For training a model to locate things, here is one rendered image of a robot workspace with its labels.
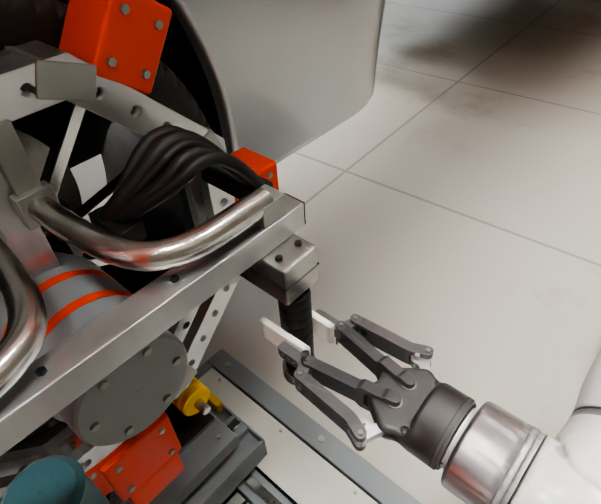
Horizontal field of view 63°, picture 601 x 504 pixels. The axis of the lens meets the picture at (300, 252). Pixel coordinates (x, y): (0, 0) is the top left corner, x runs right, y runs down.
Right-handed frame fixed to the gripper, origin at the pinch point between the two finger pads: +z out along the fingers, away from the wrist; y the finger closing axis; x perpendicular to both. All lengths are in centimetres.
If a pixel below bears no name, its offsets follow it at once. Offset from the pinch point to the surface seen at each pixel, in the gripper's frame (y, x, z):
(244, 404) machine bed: 14, -75, 38
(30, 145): -5.0, 10.3, 46.3
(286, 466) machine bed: 9, -75, 17
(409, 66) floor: 256, -83, 136
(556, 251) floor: 136, -83, -3
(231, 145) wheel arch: 23.2, 0.7, 36.2
